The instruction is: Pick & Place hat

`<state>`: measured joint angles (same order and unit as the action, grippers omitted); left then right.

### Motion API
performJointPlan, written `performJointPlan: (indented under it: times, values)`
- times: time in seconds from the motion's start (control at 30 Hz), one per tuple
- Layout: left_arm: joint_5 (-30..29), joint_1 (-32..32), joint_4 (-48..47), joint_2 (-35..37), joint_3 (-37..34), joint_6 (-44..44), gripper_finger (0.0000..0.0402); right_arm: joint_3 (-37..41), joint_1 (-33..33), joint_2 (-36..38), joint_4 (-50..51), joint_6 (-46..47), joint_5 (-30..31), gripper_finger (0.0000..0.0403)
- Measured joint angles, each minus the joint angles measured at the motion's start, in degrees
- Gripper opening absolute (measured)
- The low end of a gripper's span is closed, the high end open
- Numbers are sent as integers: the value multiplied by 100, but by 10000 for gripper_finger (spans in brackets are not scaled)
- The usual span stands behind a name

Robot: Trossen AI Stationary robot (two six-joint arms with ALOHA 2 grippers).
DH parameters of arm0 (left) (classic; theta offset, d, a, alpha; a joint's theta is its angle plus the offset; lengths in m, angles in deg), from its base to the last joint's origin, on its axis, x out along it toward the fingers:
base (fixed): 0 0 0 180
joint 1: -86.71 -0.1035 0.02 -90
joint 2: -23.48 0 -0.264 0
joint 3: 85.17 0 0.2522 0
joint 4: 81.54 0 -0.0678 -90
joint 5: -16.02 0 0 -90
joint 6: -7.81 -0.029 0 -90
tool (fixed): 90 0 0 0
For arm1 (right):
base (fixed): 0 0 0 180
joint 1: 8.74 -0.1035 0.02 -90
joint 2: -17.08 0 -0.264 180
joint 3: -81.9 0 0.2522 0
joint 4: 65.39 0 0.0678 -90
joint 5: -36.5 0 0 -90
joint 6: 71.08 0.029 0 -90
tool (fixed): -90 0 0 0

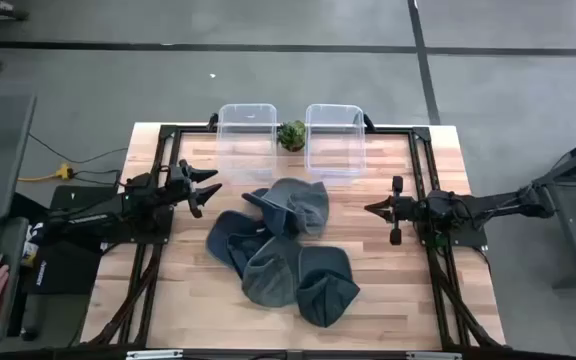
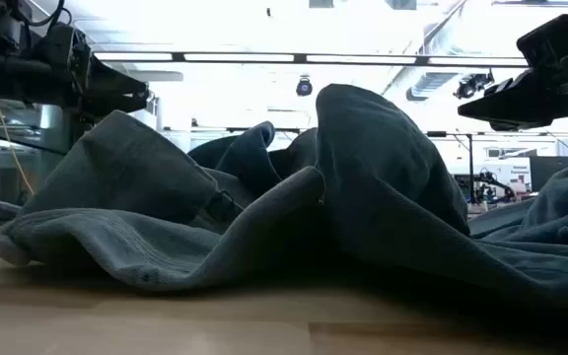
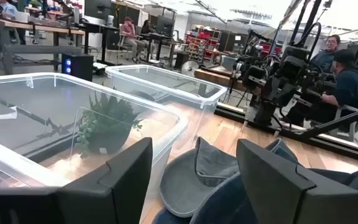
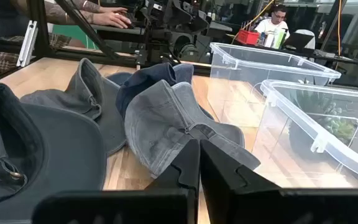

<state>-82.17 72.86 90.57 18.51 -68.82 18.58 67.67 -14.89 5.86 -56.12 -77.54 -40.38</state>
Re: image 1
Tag yellow power plug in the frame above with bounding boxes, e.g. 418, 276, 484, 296
17, 163, 75, 183

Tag small white yellow packet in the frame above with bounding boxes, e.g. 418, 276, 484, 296
20, 222, 44, 269

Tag black case with white print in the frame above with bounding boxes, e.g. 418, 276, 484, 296
21, 184, 119, 296

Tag light grey cap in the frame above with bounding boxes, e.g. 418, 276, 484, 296
261, 177, 330, 239

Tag small green potted plant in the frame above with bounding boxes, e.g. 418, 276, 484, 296
276, 119, 307, 153

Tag black aluminium frame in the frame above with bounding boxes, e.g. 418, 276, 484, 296
85, 123, 507, 351

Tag dark blue cap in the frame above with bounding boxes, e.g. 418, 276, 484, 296
295, 244, 362, 329

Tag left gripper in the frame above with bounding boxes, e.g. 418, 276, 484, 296
165, 158, 224, 220

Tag grey metal stand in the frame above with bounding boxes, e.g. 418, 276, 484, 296
532, 127, 576, 291

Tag black floor cable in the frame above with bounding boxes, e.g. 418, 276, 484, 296
27, 132, 129, 166

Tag silver bracket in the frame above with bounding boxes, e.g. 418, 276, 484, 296
406, 351, 463, 360
125, 349, 184, 360

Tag dark grey cap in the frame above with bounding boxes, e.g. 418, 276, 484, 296
241, 234, 303, 309

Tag clear plastic bin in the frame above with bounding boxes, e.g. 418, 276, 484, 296
216, 103, 278, 184
305, 103, 368, 177

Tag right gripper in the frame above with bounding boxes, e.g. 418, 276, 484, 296
364, 175, 429, 246

